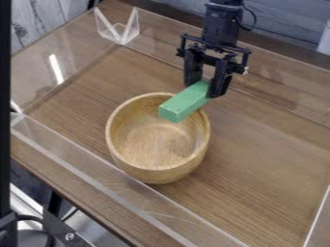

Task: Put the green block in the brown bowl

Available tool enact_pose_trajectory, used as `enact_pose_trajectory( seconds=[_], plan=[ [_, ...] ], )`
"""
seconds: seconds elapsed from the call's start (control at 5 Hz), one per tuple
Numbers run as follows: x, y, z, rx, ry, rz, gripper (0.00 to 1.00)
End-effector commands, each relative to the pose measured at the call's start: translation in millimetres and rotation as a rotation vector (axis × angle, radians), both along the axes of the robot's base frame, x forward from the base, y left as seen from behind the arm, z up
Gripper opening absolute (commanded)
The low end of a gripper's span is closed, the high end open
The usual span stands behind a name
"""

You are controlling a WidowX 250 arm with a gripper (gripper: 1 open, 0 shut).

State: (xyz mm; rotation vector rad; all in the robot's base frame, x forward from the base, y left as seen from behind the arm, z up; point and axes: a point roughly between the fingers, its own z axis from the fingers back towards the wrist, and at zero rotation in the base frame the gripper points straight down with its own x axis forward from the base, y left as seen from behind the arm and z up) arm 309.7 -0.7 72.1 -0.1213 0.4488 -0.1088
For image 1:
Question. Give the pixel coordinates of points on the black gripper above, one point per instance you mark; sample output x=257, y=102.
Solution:
x=215, y=47

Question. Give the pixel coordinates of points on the green rectangular block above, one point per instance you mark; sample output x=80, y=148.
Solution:
x=184, y=103

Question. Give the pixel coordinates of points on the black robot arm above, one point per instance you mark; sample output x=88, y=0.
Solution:
x=215, y=48

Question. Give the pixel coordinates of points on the brown wooden bowl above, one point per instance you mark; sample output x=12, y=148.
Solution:
x=153, y=150

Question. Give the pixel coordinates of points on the clear acrylic tray walls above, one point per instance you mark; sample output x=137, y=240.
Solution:
x=259, y=193

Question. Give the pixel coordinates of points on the black table leg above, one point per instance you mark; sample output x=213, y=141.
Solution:
x=54, y=204

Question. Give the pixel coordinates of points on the black vertical post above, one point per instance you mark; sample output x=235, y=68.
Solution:
x=8, y=218

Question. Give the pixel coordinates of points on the grey metal bracket with screw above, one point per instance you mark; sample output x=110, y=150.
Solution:
x=66, y=238

